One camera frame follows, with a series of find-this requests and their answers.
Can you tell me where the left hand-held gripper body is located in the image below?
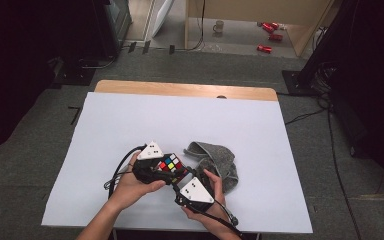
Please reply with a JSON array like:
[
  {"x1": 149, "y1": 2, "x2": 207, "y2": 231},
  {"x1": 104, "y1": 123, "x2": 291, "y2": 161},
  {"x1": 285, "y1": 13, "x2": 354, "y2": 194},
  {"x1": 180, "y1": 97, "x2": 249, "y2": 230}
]
[{"x1": 132, "y1": 140, "x2": 165, "y2": 185}]

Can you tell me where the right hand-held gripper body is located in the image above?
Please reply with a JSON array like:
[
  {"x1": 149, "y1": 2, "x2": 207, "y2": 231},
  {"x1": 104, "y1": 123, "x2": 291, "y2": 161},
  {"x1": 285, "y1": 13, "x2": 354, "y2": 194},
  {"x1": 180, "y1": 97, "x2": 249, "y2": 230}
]
[{"x1": 174, "y1": 177, "x2": 215, "y2": 215}]

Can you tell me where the colourful puzzle cube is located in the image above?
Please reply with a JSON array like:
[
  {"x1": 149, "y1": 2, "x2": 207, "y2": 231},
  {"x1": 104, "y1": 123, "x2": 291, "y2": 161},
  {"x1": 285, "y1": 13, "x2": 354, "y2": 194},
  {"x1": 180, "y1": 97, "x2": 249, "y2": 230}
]
[{"x1": 156, "y1": 153, "x2": 189, "y2": 184}]

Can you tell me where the grey fluffy cloth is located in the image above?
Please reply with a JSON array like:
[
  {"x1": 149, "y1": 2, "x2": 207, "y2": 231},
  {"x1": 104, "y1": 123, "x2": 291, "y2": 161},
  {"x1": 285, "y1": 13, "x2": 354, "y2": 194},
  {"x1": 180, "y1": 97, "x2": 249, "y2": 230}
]
[{"x1": 183, "y1": 141, "x2": 239, "y2": 194}]

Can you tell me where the person's right hand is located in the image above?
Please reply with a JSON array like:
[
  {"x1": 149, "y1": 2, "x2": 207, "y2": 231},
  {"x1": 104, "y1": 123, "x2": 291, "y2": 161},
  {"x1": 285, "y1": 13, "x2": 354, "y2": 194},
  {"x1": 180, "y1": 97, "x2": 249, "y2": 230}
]
[{"x1": 180, "y1": 168, "x2": 242, "y2": 240}]

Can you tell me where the person's left hand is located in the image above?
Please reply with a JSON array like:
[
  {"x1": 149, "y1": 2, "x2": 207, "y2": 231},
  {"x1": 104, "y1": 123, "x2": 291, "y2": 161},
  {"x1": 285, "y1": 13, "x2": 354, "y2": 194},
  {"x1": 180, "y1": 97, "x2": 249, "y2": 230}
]
[{"x1": 108, "y1": 151, "x2": 167, "y2": 212}]

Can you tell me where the white table sheet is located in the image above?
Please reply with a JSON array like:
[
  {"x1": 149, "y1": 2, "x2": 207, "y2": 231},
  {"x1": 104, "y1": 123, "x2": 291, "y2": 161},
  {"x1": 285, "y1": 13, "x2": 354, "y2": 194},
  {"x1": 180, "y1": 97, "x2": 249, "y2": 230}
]
[{"x1": 41, "y1": 91, "x2": 314, "y2": 234}]

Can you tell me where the wooden table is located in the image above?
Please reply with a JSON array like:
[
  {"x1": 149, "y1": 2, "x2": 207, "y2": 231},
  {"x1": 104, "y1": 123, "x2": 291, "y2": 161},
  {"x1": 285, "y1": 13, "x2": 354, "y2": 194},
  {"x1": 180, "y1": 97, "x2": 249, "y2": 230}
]
[{"x1": 94, "y1": 79, "x2": 279, "y2": 102}]

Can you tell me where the black floor tape corner mark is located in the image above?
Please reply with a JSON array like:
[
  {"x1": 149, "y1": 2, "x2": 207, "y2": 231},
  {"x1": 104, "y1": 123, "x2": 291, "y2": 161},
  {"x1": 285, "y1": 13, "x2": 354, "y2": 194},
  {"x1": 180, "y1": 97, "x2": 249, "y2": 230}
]
[{"x1": 67, "y1": 105, "x2": 82, "y2": 126}]

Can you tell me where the black stand base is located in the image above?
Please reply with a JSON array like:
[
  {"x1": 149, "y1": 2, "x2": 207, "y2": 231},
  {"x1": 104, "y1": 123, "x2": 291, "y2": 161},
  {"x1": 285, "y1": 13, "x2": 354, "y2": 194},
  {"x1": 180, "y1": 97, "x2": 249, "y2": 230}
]
[
  {"x1": 281, "y1": 69, "x2": 319, "y2": 98},
  {"x1": 51, "y1": 58, "x2": 96, "y2": 87}
]

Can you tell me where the dark cabinet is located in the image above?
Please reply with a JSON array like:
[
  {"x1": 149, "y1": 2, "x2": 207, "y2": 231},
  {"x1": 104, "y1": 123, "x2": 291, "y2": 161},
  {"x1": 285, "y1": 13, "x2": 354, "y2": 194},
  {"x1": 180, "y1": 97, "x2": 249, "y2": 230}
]
[{"x1": 91, "y1": 0, "x2": 133, "y2": 58}]

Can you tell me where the white board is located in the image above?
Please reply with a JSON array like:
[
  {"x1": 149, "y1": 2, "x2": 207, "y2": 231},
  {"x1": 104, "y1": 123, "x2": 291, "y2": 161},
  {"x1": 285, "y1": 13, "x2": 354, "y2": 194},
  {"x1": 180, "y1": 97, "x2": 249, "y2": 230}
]
[{"x1": 151, "y1": 0, "x2": 176, "y2": 38}]

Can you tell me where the grey mug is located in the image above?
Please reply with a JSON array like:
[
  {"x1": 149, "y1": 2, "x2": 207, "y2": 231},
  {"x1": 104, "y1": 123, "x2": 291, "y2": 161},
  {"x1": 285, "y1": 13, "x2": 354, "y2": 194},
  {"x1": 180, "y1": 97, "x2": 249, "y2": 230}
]
[{"x1": 212, "y1": 19, "x2": 225, "y2": 34}]

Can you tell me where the dark curtain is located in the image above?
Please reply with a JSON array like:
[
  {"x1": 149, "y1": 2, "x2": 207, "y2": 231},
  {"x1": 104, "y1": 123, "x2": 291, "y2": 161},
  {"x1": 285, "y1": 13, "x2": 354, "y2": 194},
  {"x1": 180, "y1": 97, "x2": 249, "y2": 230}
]
[{"x1": 329, "y1": 0, "x2": 384, "y2": 201}]

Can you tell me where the left hand-held gripper cable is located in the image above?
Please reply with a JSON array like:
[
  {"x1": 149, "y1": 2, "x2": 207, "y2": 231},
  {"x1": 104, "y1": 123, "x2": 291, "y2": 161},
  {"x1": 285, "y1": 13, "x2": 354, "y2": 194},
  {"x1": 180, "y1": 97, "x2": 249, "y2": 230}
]
[{"x1": 103, "y1": 144, "x2": 148, "y2": 201}]

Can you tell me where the hand-held gripper cable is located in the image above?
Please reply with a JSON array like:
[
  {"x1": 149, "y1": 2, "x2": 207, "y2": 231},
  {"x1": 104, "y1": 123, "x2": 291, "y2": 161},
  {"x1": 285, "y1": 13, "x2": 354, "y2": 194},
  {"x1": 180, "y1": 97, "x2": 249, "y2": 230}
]
[
  {"x1": 103, "y1": 144, "x2": 148, "y2": 201},
  {"x1": 179, "y1": 199, "x2": 244, "y2": 238}
]

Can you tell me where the right hand-held gripper cable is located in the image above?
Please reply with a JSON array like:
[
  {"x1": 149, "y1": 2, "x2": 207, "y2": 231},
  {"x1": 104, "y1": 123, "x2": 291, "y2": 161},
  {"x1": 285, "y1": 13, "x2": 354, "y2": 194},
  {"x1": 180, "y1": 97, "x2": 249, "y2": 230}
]
[{"x1": 179, "y1": 199, "x2": 244, "y2": 238}]

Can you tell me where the curved black floor cable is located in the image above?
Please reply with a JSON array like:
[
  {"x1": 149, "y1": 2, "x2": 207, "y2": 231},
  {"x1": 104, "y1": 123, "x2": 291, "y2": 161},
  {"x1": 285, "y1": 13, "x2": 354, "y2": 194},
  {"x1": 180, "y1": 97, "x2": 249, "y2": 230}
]
[{"x1": 78, "y1": 53, "x2": 118, "y2": 70}]

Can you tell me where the short black floor cable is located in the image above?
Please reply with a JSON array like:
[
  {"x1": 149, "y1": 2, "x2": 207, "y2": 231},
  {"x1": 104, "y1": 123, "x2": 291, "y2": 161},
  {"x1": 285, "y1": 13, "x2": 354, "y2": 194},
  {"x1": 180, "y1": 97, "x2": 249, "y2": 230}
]
[{"x1": 284, "y1": 107, "x2": 329, "y2": 126}]

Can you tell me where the long black floor cable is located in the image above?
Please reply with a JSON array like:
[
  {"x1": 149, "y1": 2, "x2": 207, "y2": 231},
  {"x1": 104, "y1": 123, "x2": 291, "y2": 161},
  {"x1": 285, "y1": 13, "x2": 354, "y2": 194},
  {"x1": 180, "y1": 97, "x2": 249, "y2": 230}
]
[{"x1": 316, "y1": 94, "x2": 363, "y2": 240}]

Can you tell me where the hanging black cable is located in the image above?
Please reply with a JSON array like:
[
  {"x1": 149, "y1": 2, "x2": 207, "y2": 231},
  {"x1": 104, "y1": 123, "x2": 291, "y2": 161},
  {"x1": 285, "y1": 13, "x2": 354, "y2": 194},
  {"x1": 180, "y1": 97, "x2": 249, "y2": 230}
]
[{"x1": 176, "y1": 0, "x2": 206, "y2": 52}]

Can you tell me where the black cable bundle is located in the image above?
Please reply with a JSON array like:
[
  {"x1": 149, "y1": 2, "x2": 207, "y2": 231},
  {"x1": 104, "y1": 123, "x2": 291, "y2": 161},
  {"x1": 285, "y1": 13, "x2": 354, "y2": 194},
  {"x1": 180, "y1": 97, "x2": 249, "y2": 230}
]
[{"x1": 311, "y1": 59, "x2": 339, "y2": 96}]

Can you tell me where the black stand post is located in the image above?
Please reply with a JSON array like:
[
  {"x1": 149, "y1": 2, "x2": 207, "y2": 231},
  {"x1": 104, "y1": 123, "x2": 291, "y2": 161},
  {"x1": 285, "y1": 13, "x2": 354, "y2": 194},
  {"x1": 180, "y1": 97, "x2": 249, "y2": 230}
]
[{"x1": 299, "y1": 0, "x2": 359, "y2": 86}]

